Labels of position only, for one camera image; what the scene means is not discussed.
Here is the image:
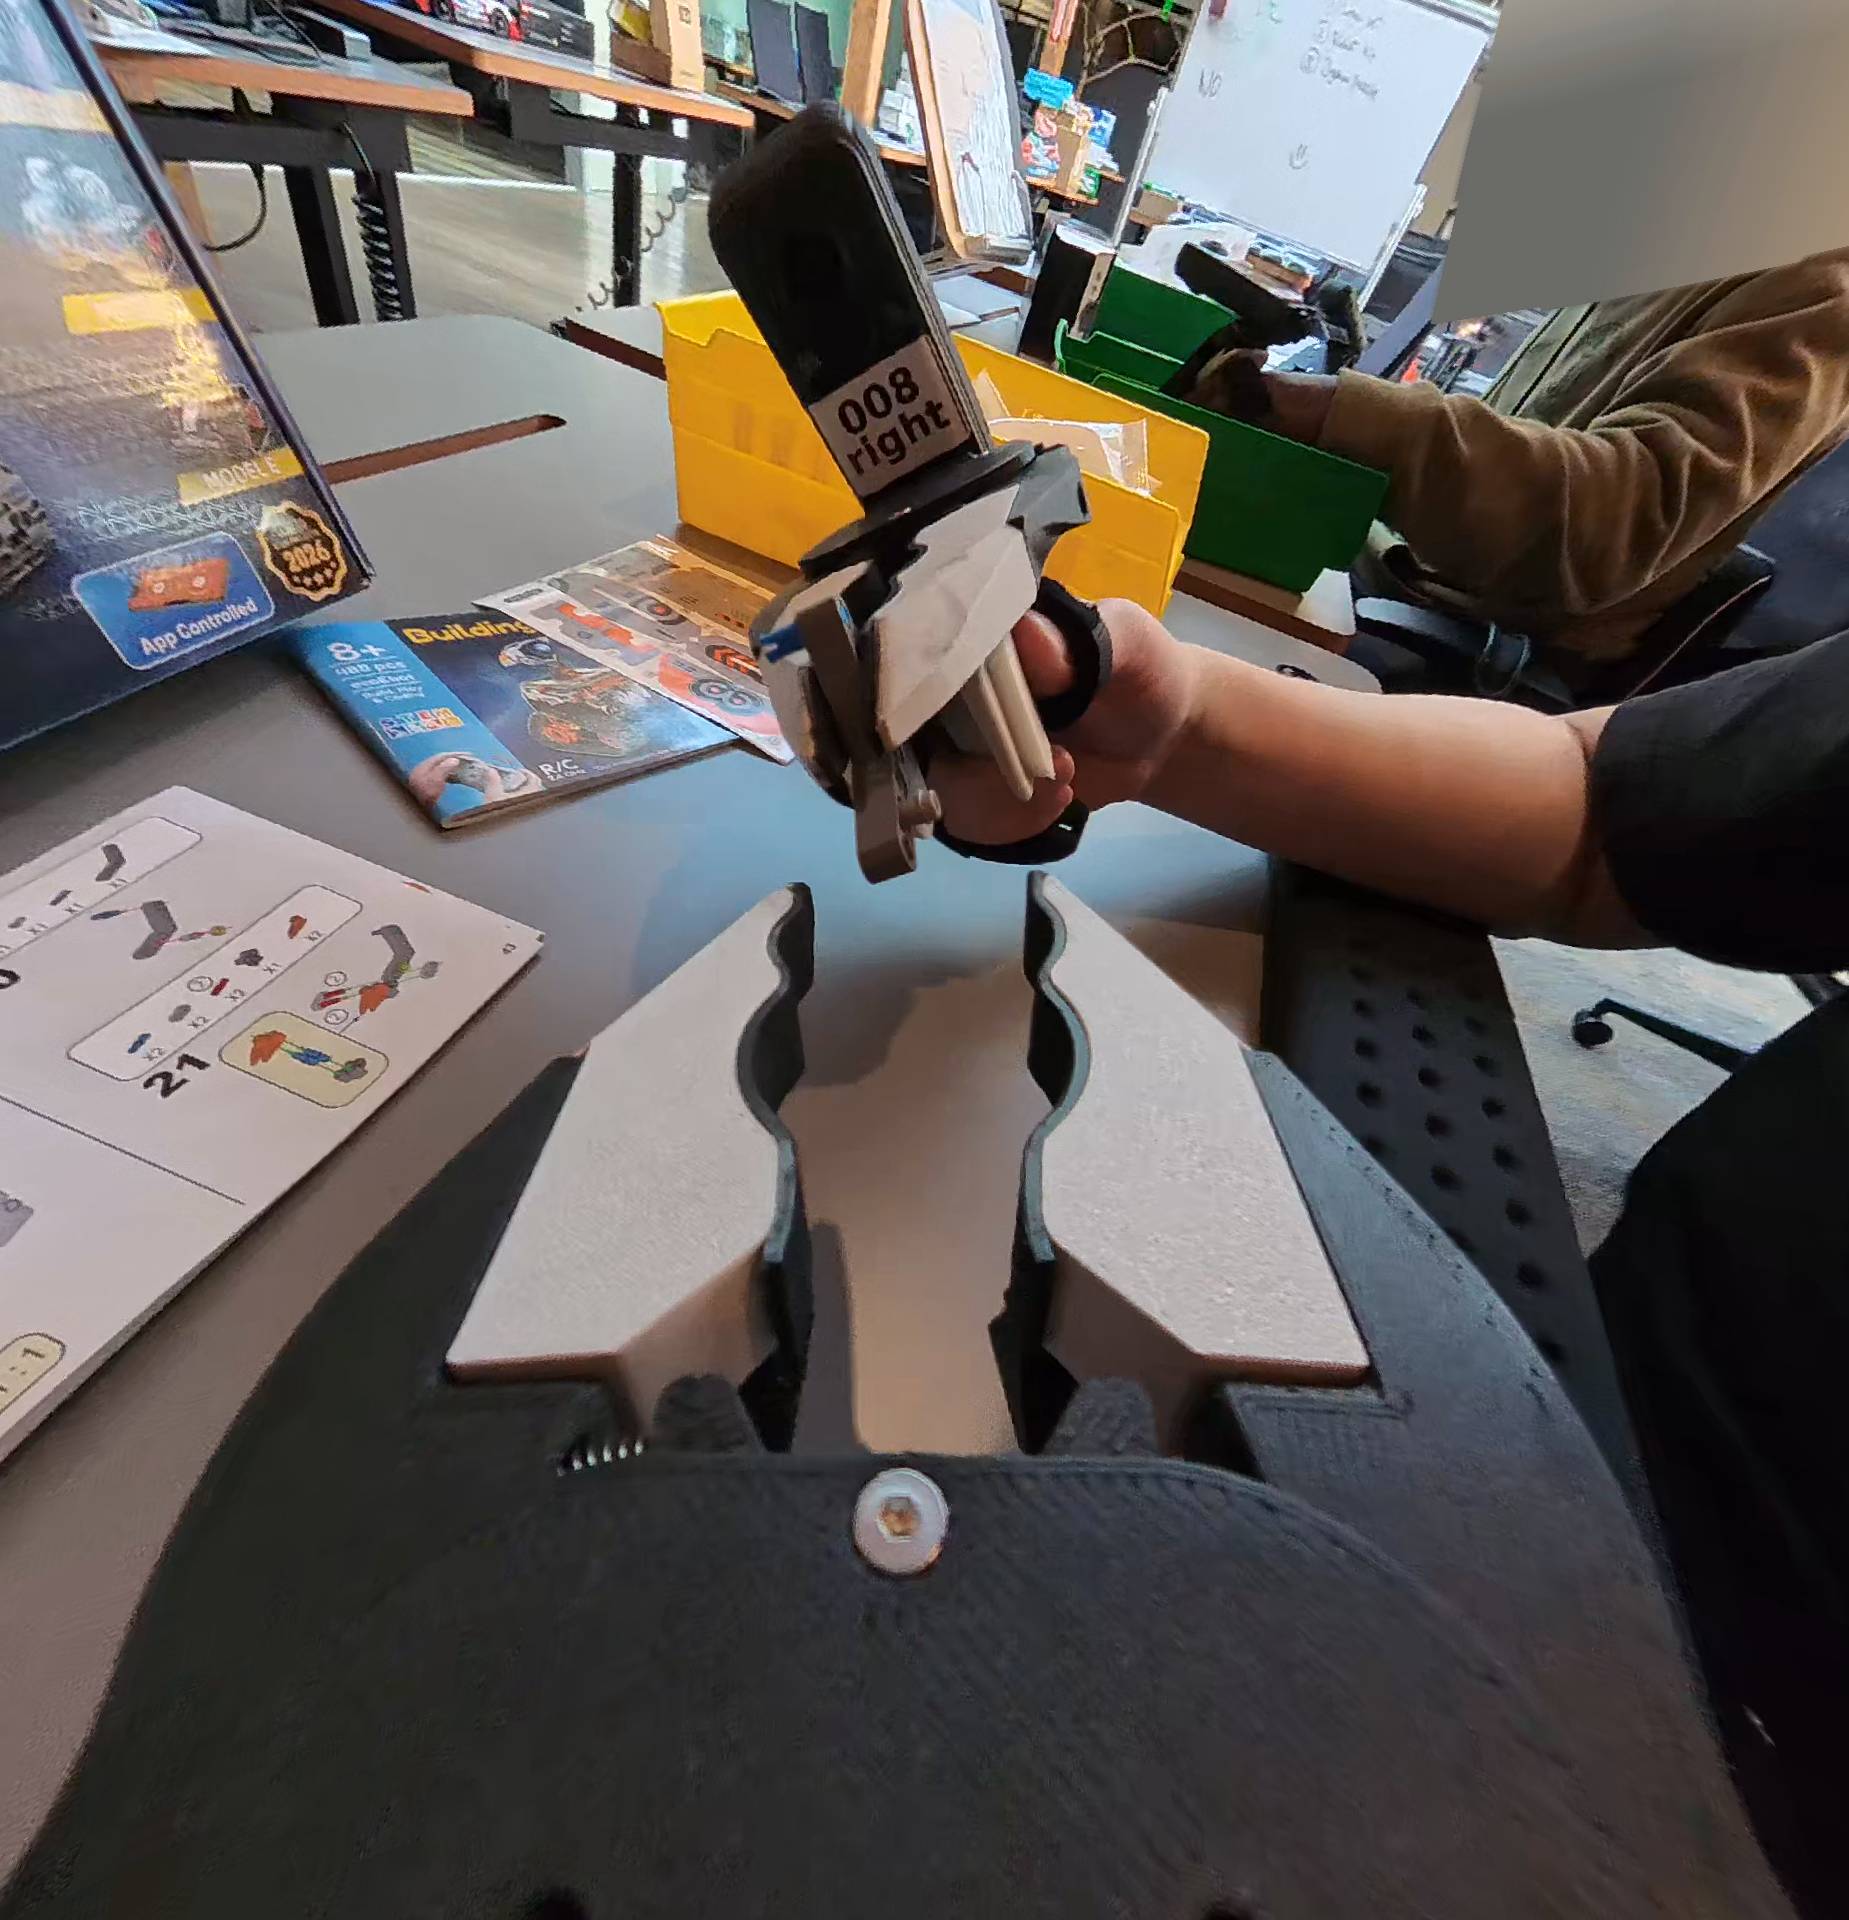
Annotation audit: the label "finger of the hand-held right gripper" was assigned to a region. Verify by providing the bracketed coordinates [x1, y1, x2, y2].
[868, 501, 1040, 746]
[752, 575, 869, 803]

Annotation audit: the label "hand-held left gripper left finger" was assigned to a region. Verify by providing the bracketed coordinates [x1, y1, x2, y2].
[448, 885, 820, 1444]

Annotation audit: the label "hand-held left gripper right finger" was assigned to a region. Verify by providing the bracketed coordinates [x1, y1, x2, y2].
[999, 873, 1373, 1448]

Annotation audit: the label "grey angled toy beam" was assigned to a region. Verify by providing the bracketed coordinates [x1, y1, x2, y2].
[850, 735, 942, 885]

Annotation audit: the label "person's right forearm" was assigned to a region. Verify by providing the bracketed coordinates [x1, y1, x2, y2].
[1164, 612, 1849, 981]

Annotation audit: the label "grey desk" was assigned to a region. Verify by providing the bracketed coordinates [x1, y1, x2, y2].
[0, 313, 1391, 1920]

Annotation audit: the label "person's right hand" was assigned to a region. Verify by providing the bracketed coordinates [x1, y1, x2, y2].
[932, 596, 1215, 851]

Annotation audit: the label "sticker sheet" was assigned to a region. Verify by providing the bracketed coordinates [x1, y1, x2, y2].
[474, 538, 799, 764]

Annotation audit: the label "yellow plastic bin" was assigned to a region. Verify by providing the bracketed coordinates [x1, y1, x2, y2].
[657, 288, 1214, 621]

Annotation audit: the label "leaning board with drawing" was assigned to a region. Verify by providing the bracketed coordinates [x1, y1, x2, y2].
[902, 0, 1040, 267]

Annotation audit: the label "black monitors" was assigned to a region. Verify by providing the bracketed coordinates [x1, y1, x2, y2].
[745, 0, 846, 109]

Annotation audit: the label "black perforated office chair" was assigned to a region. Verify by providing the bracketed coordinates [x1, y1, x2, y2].
[1267, 861, 1849, 1448]

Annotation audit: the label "small blue booklet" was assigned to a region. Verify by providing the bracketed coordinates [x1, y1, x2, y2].
[280, 612, 742, 831]

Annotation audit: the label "green plastic bin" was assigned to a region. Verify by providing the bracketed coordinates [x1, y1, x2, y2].
[1055, 265, 1391, 596]

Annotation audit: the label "wooden background table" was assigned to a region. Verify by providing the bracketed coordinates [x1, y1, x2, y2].
[91, 0, 755, 329]

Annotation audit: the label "open instruction manual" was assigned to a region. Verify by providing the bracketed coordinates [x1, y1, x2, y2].
[0, 786, 549, 1502]

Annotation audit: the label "whiteboard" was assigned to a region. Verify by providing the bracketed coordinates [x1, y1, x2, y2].
[1139, 0, 1499, 276]

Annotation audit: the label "person's black pants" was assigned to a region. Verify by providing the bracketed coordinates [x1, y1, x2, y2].
[1587, 960, 1849, 1920]

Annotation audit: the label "blue toy robot kit box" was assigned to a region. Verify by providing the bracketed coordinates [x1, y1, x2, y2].
[0, 0, 374, 770]

